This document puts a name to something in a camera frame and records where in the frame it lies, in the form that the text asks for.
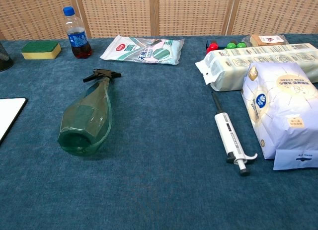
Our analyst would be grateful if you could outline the cola bottle with blue cap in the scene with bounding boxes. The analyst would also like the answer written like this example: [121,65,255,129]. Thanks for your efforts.
[63,6,93,59]

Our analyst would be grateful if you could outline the packaged brown biscuits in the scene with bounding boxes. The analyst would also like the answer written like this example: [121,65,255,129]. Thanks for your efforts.
[242,34,290,47]

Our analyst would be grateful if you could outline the black mesh pen holder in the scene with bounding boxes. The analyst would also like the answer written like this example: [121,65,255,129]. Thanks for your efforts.
[0,42,15,72]

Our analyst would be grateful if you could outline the lavender tissue pack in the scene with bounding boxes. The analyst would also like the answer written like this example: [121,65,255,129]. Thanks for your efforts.
[241,62,318,171]

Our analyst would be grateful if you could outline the cleaning cloth package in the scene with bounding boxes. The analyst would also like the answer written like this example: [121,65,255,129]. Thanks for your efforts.
[99,35,185,66]

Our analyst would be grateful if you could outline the white pipette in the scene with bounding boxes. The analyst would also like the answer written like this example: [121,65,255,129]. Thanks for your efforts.
[211,91,258,177]

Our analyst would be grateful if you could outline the green and yellow sponge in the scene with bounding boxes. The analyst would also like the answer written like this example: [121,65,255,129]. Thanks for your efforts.
[21,41,62,60]

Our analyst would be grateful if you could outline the green toy block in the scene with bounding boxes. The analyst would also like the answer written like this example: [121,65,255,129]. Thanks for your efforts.
[225,42,246,50]

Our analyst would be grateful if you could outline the blue tablecloth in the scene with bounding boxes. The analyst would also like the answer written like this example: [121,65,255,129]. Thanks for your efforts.
[0,33,318,230]

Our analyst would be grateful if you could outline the green transparent spray bottle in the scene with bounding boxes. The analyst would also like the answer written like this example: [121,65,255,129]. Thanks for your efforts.
[57,69,122,156]

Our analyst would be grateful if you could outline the dark blue box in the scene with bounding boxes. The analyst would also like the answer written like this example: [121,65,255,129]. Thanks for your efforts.
[205,38,247,54]

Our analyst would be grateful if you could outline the woven folding screen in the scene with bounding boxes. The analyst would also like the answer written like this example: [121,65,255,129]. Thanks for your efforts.
[0,0,318,41]

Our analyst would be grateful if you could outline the white board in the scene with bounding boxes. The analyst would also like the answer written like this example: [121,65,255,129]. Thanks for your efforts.
[0,97,27,146]

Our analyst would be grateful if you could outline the long cream package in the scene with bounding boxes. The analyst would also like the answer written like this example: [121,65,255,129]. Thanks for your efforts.
[195,43,318,92]

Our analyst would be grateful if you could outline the red toy block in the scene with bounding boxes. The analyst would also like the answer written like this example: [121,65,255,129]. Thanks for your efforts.
[206,42,220,54]

